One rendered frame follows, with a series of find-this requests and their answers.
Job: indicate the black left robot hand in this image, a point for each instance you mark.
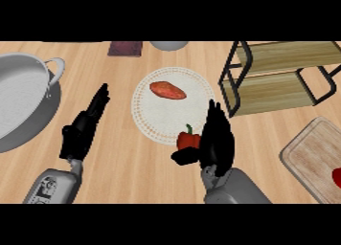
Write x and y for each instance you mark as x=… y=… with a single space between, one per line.
x=84 y=124

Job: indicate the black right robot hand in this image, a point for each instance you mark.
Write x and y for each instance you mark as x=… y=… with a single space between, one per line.
x=216 y=137

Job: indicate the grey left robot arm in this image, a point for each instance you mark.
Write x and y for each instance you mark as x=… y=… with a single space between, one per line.
x=54 y=185

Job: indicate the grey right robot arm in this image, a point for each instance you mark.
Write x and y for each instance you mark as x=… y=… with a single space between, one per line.
x=231 y=186

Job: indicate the red bell pepper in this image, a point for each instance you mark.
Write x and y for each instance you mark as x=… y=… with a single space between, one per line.
x=187 y=138

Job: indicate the white round placemat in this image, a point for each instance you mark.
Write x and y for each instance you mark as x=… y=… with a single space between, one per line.
x=169 y=103

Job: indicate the black wooden tiered shelf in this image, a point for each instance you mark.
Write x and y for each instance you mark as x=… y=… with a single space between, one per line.
x=280 y=76

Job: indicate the grey metal pan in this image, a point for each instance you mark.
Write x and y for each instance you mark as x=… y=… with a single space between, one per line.
x=19 y=99

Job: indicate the orange sweet potato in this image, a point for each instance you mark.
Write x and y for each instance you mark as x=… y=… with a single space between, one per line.
x=166 y=90

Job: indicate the pale wooden cutting board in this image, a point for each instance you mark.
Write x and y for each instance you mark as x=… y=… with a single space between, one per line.
x=318 y=159

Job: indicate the grey round object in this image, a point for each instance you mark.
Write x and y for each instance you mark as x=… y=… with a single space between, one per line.
x=168 y=45

